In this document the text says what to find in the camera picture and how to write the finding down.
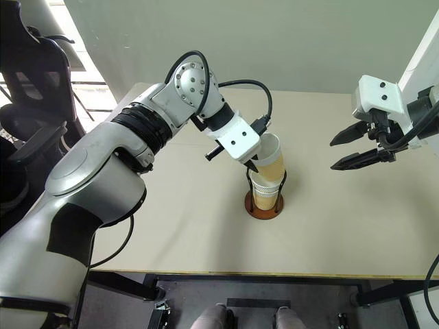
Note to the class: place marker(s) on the black mesh office chair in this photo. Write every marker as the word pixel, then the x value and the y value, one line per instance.
pixel 34 68

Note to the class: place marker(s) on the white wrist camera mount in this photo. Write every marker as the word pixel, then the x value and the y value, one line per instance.
pixel 240 140
pixel 380 92

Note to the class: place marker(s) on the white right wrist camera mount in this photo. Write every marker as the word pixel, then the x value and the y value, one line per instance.
pixel 380 92

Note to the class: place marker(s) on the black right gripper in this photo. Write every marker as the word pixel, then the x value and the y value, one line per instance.
pixel 387 137

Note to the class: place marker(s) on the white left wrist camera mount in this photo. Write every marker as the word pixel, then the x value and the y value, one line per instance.
pixel 240 140

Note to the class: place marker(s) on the grey rounded shape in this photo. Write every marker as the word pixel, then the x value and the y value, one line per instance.
pixel 211 318
pixel 288 318

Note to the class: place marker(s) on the black table frame bar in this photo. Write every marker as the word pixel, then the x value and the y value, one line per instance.
pixel 127 288
pixel 387 294

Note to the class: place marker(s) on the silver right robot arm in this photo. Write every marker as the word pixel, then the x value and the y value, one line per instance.
pixel 422 106

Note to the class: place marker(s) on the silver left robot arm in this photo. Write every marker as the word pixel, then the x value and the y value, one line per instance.
pixel 103 171

